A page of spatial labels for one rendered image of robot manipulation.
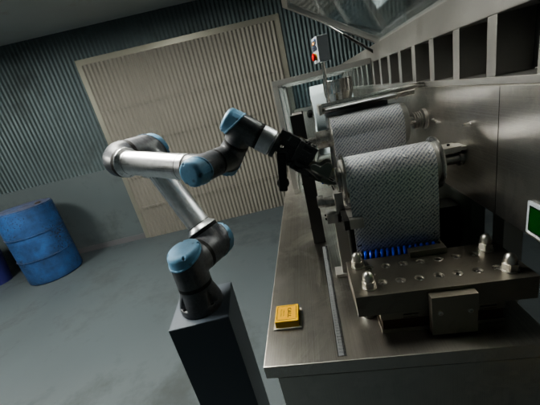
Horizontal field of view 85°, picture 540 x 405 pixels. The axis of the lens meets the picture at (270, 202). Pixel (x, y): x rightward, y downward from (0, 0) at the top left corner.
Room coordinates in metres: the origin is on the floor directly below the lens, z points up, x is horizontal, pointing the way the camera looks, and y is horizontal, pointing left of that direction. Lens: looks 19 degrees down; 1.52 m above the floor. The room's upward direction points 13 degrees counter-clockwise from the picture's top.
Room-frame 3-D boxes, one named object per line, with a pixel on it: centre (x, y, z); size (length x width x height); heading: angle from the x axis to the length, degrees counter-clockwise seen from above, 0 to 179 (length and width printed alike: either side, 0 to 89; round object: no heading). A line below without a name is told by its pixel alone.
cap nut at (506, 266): (0.55, -0.51, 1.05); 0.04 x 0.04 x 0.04
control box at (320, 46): (1.36, -0.35, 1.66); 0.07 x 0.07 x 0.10; 5
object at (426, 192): (0.75, -0.34, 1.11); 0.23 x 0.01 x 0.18; 80
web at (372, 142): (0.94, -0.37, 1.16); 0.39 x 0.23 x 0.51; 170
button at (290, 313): (0.71, 0.03, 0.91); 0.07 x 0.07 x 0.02; 80
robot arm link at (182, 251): (0.89, 0.31, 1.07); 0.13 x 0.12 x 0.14; 147
